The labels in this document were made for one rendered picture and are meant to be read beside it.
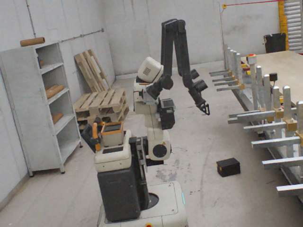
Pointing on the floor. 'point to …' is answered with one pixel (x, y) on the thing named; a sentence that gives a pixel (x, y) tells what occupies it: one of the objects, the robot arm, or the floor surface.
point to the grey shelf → (29, 104)
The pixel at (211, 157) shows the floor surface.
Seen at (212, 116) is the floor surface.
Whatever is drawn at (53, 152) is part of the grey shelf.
